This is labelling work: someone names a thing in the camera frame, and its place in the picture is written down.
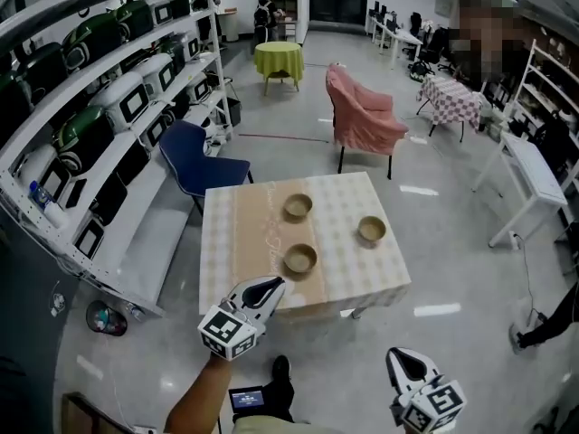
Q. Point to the person's legs in black trousers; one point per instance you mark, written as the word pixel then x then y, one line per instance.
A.
pixel 280 387

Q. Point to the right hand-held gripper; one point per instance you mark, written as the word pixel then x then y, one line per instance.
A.
pixel 434 407

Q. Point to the white rectangular table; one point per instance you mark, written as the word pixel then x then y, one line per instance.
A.
pixel 538 170

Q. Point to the white metal shelving rack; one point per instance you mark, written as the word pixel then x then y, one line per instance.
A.
pixel 135 260

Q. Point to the table with beige checked cloth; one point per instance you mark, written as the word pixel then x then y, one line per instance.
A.
pixel 253 242

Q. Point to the clear water bottle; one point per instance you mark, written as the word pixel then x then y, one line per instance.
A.
pixel 38 195

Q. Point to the black bin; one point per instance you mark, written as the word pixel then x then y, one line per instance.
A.
pixel 233 112

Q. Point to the white open shelving unit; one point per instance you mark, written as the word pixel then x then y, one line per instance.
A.
pixel 526 72

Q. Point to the blue chair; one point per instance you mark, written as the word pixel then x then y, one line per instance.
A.
pixel 199 161

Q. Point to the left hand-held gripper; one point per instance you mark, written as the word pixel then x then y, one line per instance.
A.
pixel 226 330

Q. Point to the long white desk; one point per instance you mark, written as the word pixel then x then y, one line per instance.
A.
pixel 402 39

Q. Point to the pink covered armchair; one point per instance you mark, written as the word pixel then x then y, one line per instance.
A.
pixel 362 116

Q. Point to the person's left forearm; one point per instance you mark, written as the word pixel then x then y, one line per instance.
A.
pixel 194 396

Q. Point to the wooden cabinet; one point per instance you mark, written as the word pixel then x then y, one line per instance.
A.
pixel 285 9

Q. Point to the shelved white and green appliances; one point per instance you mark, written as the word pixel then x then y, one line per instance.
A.
pixel 131 102

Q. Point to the table with red checked cloth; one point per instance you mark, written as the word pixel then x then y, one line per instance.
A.
pixel 452 102

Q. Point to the person's torso in beige shirt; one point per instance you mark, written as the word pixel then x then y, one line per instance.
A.
pixel 271 425

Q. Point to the tan ceramic bowl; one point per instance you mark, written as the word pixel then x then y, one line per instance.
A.
pixel 297 204
pixel 372 229
pixel 300 257

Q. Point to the round table with green cloth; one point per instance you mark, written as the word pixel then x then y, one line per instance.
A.
pixel 278 57

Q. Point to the black screen device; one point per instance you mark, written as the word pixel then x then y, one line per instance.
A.
pixel 246 398

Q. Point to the black office chair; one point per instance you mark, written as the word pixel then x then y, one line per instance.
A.
pixel 434 45
pixel 552 143

